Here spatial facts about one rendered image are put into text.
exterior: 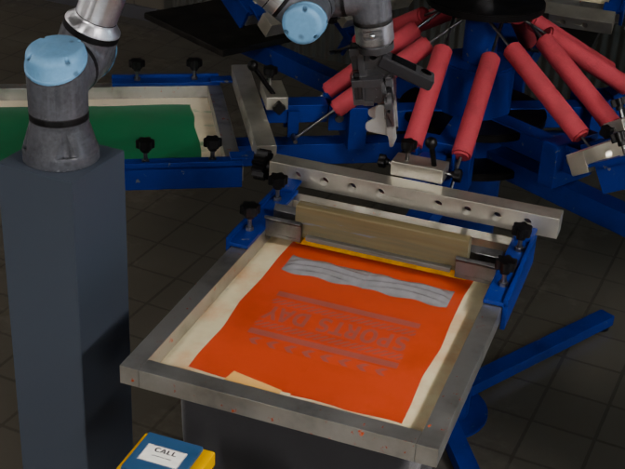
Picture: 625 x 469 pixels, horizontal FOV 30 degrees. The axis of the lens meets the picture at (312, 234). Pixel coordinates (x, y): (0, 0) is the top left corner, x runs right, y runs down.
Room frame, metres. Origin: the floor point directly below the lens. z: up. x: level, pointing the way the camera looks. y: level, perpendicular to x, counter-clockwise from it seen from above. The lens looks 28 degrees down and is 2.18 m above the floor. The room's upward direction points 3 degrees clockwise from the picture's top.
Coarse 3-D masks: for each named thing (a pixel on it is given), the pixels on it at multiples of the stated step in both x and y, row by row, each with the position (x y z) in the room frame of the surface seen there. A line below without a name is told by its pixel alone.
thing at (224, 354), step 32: (288, 256) 2.19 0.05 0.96; (320, 256) 2.20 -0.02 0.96; (352, 256) 2.21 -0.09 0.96; (256, 288) 2.05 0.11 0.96; (288, 288) 2.06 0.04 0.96; (320, 288) 2.06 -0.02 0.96; (352, 288) 2.07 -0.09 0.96; (224, 352) 1.81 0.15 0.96; (256, 352) 1.82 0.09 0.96; (288, 384) 1.72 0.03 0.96
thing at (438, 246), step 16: (304, 208) 2.23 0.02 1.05; (320, 208) 2.22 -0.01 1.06; (336, 208) 2.23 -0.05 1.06; (304, 224) 2.23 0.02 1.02; (320, 224) 2.22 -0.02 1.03; (336, 224) 2.20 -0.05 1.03; (352, 224) 2.19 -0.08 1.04; (368, 224) 2.18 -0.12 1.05; (384, 224) 2.17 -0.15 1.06; (400, 224) 2.17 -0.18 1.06; (416, 224) 2.17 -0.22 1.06; (336, 240) 2.20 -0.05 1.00; (352, 240) 2.19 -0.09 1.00; (368, 240) 2.18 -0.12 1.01; (384, 240) 2.17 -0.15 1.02; (400, 240) 2.16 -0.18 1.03; (416, 240) 2.15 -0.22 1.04; (432, 240) 2.14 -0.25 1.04; (448, 240) 2.12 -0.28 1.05; (464, 240) 2.12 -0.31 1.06; (416, 256) 2.15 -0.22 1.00; (432, 256) 2.13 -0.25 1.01; (448, 256) 2.12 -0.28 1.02; (464, 256) 2.11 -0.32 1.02
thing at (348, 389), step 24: (384, 264) 2.18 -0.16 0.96; (456, 288) 2.09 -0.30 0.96; (384, 312) 1.99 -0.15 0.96; (408, 312) 1.99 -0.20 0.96; (432, 312) 2.00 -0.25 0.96; (432, 336) 1.91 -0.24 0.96; (408, 360) 1.82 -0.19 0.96; (312, 384) 1.73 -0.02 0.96; (336, 384) 1.73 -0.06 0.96; (360, 384) 1.73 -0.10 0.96; (384, 384) 1.74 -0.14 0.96; (408, 384) 1.74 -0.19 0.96; (360, 408) 1.66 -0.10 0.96; (384, 408) 1.67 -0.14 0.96; (408, 408) 1.67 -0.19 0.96
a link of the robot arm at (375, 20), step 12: (348, 0) 2.13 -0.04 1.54; (360, 0) 2.13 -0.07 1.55; (372, 0) 2.13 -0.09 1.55; (384, 0) 2.14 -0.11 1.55; (348, 12) 2.14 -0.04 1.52; (360, 12) 2.13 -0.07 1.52; (372, 12) 2.13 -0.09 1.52; (384, 12) 2.14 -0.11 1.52; (360, 24) 2.14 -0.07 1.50; (372, 24) 2.13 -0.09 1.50; (384, 24) 2.14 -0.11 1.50
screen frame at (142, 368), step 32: (448, 224) 2.32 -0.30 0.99; (224, 256) 2.12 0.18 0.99; (192, 288) 1.98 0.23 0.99; (224, 288) 2.04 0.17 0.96; (192, 320) 1.90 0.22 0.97; (480, 320) 1.92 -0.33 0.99; (160, 352) 1.77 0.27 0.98; (480, 352) 1.81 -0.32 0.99; (128, 384) 1.70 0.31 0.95; (160, 384) 1.68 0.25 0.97; (192, 384) 1.66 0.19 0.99; (224, 384) 1.66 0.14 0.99; (448, 384) 1.70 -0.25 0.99; (256, 416) 1.62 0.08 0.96; (288, 416) 1.60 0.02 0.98; (320, 416) 1.59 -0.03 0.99; (352, 416) 1.59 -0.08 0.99; (448, 416) 1.61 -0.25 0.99; (384, 448) 1.54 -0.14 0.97; (416, 448) 1.53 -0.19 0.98
